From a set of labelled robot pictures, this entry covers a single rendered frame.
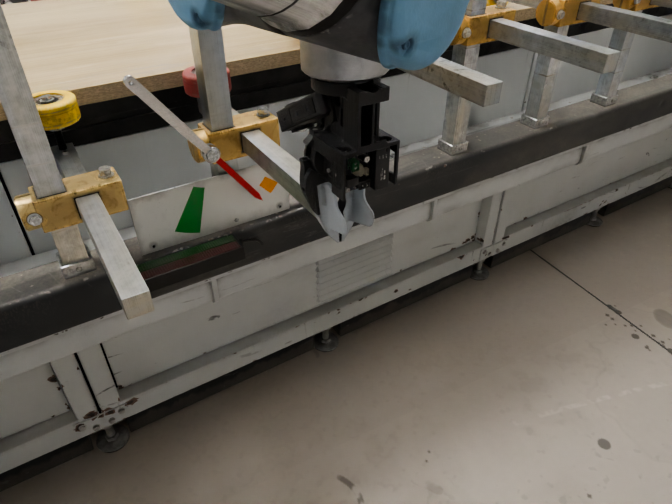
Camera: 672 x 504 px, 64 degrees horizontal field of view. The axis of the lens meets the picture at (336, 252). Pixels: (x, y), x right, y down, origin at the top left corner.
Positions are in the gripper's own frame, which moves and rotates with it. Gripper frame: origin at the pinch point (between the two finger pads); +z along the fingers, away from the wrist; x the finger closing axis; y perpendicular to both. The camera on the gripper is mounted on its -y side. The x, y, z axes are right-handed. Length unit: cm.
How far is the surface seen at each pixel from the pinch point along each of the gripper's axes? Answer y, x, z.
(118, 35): -74, -7, -9
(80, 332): -29.0, -31.7, 25.2
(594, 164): -53, 143, 50
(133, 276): -4.0, -24.1, 0.1
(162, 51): -59, -2, -9
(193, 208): -25.3, -10.6, 6.3
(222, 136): -25.1, -4.4, -4.3
